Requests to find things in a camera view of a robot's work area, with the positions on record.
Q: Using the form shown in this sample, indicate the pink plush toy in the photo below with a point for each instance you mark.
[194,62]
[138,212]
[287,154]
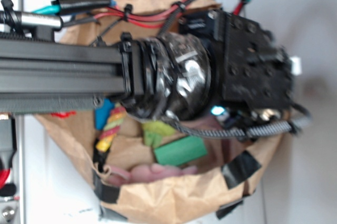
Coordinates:
[146,173]

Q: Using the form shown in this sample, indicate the green fuzzy plush toy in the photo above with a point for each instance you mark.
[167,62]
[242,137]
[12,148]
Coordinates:
[155,131]

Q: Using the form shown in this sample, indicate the aluminium extrusion rail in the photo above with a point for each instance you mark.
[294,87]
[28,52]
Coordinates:
[13,208]

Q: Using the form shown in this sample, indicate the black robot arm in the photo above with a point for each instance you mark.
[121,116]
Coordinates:
[40,76]

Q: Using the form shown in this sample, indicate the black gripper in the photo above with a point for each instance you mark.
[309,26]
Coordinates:
[235,65]

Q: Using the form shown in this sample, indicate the green rectangular block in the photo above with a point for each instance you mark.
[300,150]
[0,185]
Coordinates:
[180,151]

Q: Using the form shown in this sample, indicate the blue flat block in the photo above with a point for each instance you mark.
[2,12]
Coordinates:
[101,114]

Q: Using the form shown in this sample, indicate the white plastic bin lid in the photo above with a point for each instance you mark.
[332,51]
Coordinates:
[54,192]

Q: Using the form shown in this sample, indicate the brown paper bag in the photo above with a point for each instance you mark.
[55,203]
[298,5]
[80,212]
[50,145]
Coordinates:
[230,171]

